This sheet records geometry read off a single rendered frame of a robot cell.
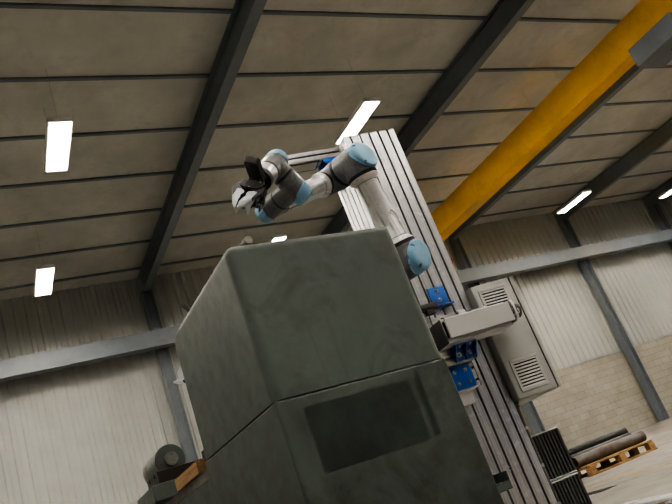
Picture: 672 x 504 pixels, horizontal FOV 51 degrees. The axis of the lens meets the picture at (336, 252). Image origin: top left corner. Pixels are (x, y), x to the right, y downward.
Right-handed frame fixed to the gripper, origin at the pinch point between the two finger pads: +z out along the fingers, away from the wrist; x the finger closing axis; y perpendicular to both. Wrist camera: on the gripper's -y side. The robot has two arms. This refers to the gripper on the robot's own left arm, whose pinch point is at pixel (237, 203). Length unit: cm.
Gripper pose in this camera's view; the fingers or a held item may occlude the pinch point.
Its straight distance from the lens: 204.6
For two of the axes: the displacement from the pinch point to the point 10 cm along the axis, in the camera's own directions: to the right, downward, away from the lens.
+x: -9.6, -2.2, 1.8
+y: -0.8, 8.2, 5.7
